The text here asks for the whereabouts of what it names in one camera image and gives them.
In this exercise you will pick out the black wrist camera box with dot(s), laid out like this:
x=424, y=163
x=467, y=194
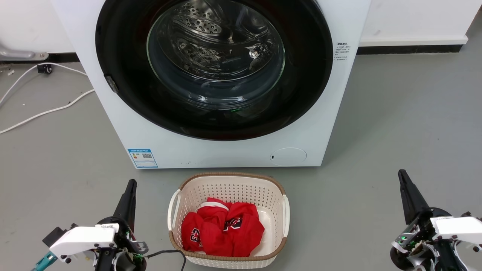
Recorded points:
x=52, y=236
x=466, y=214

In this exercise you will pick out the black round glass washer door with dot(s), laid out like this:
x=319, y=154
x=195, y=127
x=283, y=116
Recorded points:
x=301, y=94

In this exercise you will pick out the cream plastic laundry basket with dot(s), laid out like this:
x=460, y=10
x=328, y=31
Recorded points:
x=226, y=184

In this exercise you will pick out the steel perforated washer drum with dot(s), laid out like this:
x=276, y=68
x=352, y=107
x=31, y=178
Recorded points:
x=211, y=37

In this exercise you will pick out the white front-load washing machine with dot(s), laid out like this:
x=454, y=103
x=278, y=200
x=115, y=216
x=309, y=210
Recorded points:
x=226, y=154

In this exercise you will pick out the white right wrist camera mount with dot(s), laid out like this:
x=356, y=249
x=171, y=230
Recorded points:
x=459, y=227

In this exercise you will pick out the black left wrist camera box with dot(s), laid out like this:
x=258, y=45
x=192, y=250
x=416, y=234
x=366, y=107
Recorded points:
x=52, y=236

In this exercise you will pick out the blue energy label sticker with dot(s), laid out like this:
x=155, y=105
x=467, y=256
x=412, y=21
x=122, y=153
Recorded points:
x=143, y=159

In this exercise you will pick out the small black plug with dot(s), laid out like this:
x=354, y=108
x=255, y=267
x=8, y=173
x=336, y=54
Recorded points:
x=45, y=69

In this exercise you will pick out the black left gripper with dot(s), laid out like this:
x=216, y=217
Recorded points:
x=126, y=259

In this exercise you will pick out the grey metal floor bracket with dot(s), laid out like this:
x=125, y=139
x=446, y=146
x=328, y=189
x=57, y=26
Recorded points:
x=19, y=54

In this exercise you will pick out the white text label sticker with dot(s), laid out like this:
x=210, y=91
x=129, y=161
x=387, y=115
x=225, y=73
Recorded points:
x=342, y=51

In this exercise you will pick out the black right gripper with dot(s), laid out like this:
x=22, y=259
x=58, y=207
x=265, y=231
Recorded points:
x=421, y=241

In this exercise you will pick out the round white filter cover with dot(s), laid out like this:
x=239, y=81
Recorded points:
x=288, y=156

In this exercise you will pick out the red sports jersey clothing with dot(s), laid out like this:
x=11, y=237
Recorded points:
x=226, y=233

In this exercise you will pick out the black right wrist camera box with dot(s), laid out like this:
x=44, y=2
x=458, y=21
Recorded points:
x=466, y=214

